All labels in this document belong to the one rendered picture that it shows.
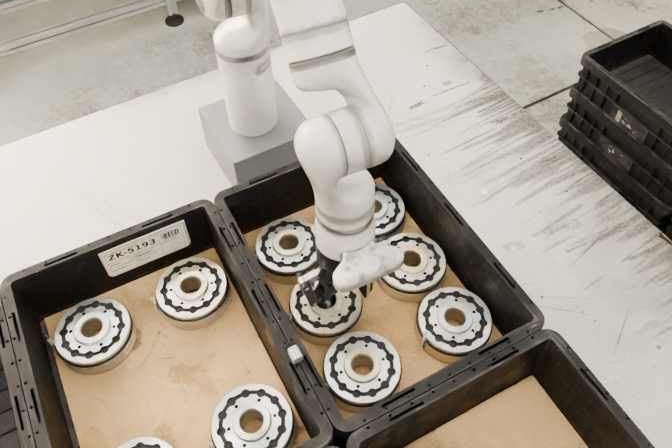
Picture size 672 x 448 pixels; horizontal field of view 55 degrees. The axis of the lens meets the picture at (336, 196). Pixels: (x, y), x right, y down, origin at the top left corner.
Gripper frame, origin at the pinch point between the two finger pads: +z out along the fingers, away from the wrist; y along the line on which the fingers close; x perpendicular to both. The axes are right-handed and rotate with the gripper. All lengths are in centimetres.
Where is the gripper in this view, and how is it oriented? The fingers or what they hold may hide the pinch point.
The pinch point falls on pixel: (345, 295)
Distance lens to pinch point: 93.6
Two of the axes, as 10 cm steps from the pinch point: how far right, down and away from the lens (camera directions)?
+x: 4.6, 6.8, -5.7
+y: -8.9, 3.6, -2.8
